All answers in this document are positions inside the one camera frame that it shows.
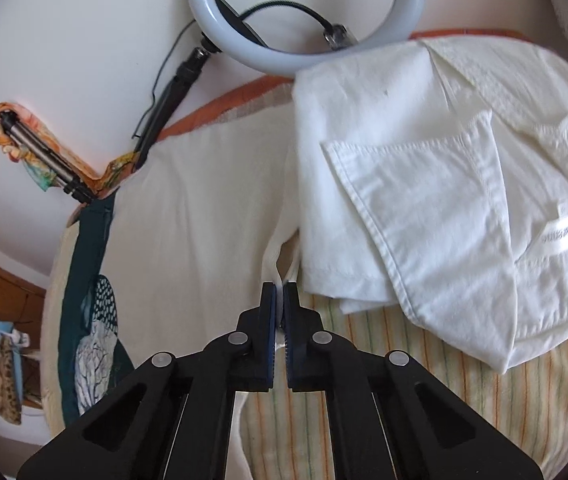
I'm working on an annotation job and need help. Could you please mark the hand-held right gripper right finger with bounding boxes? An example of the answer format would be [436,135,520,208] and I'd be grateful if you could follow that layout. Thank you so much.
[283,282,545,480]

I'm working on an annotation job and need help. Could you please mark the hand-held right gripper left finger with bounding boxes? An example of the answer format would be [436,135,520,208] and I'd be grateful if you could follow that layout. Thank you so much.
[16,282,278,480]

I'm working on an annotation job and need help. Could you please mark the cream white garment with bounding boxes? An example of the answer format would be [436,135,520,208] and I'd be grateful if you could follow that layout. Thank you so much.
[91,119,305,480]

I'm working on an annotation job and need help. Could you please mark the teal leaf print blanket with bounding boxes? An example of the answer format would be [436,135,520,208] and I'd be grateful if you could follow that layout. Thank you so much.
[44,192,137,441]

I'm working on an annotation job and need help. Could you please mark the striped bed sheet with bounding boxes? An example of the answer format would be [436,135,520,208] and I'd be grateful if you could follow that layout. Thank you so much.
[156,27,568,480]

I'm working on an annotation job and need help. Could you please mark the white folded shirt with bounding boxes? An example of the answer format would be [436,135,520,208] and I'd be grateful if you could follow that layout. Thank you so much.
[291,37,568,375]

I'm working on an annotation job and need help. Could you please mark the leopard print cloth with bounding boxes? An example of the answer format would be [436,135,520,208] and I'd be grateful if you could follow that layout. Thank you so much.
[0,332,29,426]

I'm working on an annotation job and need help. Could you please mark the orange patterned cloth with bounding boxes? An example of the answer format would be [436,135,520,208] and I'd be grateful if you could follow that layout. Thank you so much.
[0,101,145,198]

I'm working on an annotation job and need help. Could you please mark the folded metal tripod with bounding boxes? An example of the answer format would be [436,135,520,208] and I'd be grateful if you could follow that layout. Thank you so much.
[0,112,92,205]

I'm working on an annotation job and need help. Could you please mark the black phone holder clamp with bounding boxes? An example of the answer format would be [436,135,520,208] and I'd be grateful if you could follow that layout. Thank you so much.
[214,0,357,52]

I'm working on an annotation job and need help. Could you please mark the black ring light stand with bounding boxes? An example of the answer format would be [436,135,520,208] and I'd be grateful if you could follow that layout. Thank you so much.
[132,44,222,170]

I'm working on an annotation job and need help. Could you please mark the black power cable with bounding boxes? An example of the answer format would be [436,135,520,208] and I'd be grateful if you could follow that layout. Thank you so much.
[131,19,197,140]

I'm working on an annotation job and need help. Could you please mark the white ring light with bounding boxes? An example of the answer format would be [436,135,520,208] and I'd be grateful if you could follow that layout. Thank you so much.
[186,0,423,77]

